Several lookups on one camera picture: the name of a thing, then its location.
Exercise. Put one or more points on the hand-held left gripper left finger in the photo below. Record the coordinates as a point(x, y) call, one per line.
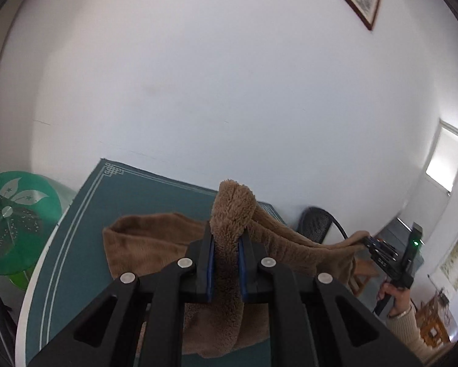
point(210, 271)

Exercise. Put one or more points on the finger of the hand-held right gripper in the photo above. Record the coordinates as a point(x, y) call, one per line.
point(385, 260)
point(379, 243)

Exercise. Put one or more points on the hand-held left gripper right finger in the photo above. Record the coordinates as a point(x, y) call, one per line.
point(243, 275)

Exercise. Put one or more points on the brown fleece cloth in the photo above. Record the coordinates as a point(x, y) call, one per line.
point(229, 214)

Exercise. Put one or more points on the person's right forearm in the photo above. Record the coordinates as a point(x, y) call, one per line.
point(408, 336)

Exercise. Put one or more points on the person's right hand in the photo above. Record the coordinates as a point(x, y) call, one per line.
point(399, 300)

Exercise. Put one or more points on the wooden folding stool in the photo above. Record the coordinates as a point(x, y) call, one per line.
point(366, 271)

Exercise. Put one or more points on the dark wooden furniture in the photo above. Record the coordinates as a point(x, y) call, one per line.
point(437, 321)

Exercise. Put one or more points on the black mesh chair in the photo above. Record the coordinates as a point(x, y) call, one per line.
point(316, 221)

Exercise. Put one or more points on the bright window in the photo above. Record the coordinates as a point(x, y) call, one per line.
point(444, 156)

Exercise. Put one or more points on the green glass round table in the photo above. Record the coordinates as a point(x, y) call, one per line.
point(15, 248)

